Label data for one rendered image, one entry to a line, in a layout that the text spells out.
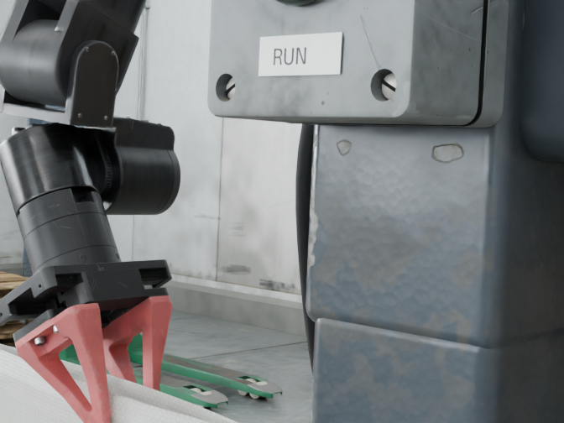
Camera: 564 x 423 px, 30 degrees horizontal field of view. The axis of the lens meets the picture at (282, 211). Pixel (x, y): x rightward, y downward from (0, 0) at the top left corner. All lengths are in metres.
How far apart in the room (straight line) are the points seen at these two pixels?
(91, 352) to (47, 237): 0.08
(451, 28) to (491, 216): 0.06
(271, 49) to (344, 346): 0.10
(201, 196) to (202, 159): 0.28
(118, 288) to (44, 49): 0.16
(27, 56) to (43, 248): 0.13
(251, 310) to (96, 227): 6.95
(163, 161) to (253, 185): 6.87
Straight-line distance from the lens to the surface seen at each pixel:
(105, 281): 0.67
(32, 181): 0.70
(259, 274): 7.60
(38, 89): 0.71
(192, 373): 5.65
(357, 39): 0.28
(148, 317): 0.69
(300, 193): 0.37
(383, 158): 0.33
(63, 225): 0.69
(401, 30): 0.27
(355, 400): 0.34
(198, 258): 8.07
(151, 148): 0.76
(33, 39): 0.71
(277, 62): 0.29
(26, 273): 9.24
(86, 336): 0.65
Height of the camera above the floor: 1.23
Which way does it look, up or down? 3 degrees down
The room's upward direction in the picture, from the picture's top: 3 degrees clockwise
